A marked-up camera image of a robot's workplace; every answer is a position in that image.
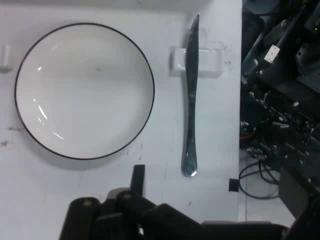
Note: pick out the white plate with black rim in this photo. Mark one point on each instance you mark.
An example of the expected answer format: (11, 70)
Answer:
(85, 92)

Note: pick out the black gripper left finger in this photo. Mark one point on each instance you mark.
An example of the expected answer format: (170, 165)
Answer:
(82, 220)

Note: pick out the silver serrated table knife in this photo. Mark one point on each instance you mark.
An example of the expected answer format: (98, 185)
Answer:
(191, 112)

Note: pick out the white ceramic cutlery rest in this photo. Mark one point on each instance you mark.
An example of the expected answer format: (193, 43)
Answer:
(5, 57)
(210, 61)

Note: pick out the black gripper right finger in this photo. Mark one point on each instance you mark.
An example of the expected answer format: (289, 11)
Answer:
(160, 222)

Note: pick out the black machine with wiring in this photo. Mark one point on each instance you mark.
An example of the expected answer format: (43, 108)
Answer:
(282, 100)

